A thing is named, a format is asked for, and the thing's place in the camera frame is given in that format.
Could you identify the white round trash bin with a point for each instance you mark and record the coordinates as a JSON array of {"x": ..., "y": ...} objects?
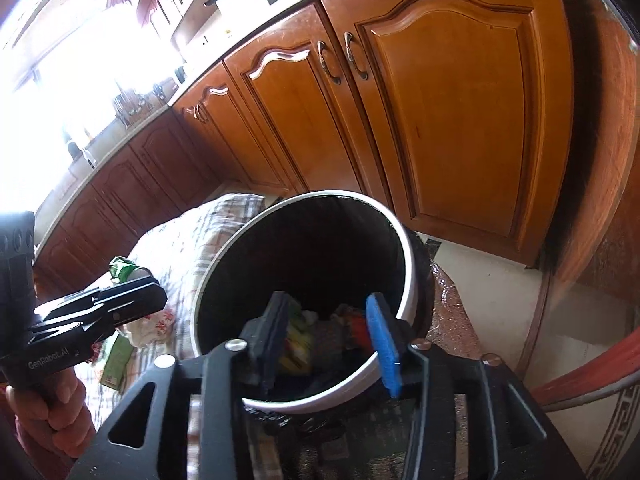
[{"x": 407, "y": 290}]

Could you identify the yellow green packet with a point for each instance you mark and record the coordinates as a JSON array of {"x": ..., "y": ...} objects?
[{"x": 297, "y": 342}]

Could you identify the dark wooden base cabinets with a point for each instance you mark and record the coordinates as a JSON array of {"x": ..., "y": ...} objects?
[{"x": 140, "y": 180}]

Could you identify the large arched wooden cabinet door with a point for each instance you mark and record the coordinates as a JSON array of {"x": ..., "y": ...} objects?
[{"x": 450, "y": 125}]

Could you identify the kitchen window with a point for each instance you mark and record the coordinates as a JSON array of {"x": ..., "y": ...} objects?
[{"x": 75, "y": 75}]

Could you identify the shiny patterned mat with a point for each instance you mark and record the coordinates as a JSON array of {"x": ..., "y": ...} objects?
[{"x": 450, "y": 310}]

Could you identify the checked cloth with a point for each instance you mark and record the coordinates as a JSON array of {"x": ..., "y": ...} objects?
[{"x": 200, "y": 240}]

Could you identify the person's left hand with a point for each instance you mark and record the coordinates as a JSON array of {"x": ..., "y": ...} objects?
[{"x": 60, "y": 410}]

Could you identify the black bin liner bag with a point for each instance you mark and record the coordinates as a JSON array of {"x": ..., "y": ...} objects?
[{"x": 320, "y": 255}]

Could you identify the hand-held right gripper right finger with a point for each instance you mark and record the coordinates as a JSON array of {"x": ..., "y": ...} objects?
[{"x": 382, "y": 340}]

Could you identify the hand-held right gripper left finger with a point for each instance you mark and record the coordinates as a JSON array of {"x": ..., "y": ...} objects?
[{"x": 276, "y": 345}]

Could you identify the narrow wooden cabinet door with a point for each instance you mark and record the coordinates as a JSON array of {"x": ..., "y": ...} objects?
[{"x": 225, "y": 135}]

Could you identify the kitchen faucet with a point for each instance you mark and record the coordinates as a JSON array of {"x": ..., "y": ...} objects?
[{"x": 87, "y": 152}]

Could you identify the white red printed wrapper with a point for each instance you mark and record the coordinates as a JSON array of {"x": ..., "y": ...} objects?
[{"x": 150, "y": 327}]

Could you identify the curved wooden furniture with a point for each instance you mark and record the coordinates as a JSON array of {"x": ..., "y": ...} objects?
[{"x": 600, "y": 160}]

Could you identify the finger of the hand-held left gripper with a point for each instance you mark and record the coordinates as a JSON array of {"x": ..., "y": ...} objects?
[
  {"x": 135, "y": 312},
  {"x": 130, "y": 292}
]

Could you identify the green carton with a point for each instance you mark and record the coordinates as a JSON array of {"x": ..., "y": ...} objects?
[{"x": 116, "y": 362}]

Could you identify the dark kettle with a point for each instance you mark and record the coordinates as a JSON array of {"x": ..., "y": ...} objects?
[{"x": 180, "y": 74}]

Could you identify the green snack packet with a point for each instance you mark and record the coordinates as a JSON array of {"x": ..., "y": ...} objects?
[{"x": 121, "y": 267}]

